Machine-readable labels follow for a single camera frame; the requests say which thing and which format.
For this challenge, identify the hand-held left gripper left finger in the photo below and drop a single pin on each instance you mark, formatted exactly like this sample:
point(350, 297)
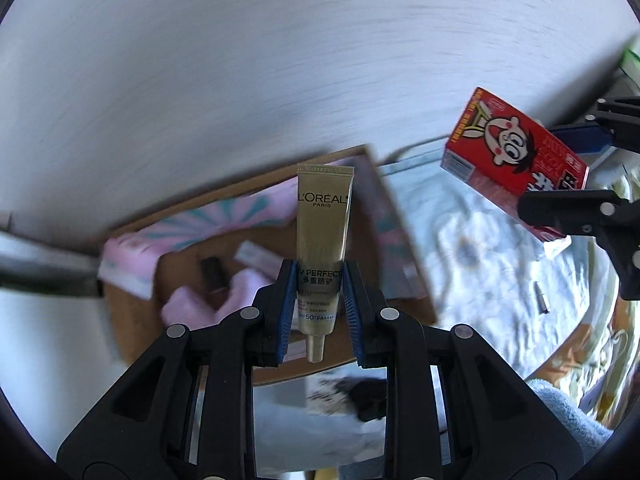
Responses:
point(282, 310)

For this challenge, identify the red drink carton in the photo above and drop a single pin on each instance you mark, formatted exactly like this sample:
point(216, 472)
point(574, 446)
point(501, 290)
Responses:
point(500, 145)

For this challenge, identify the white slim tube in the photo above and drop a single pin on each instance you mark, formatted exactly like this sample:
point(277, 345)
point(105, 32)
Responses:
point(256, 256)

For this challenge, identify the pink fuzzy sock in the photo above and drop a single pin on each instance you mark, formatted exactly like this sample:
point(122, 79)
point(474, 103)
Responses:
point(185, 310)

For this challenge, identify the grey door frame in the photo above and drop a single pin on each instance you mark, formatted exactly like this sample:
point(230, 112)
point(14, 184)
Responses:
point(40, 270)

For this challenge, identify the cardboard box with pink flaps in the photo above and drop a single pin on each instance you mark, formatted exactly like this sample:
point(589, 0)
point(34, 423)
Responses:
point(200, 207)

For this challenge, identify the blue towel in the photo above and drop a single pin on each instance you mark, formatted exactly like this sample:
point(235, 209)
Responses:
point(570, 415)

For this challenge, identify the black hair scrunchie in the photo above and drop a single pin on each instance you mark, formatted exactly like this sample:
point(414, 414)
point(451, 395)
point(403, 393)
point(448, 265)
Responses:
point(370, 397)

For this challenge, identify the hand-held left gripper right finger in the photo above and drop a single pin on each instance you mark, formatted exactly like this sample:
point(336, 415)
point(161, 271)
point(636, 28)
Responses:
point(352, 310)

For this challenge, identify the green tissue box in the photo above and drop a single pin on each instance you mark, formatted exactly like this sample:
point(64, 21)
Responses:
point(632, 60)

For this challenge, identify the white black printed packet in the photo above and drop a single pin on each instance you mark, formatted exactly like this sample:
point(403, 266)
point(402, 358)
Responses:
point(325, 395)

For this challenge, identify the pale blue floral cloth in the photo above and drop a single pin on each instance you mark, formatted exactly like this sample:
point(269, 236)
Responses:
point(475, 280)

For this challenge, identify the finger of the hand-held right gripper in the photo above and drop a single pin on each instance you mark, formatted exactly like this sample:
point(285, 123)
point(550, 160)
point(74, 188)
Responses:
point(580, 137)
point(575, 210)

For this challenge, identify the red nail polish bottle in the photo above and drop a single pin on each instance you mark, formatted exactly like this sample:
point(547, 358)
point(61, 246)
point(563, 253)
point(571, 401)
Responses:
point(212, 272)

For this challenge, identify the gold cream tube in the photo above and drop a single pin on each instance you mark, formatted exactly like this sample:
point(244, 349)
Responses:
point(322, 220)

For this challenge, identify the small grey metal stick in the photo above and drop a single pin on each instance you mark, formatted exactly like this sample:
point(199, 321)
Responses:
point(541, 299)

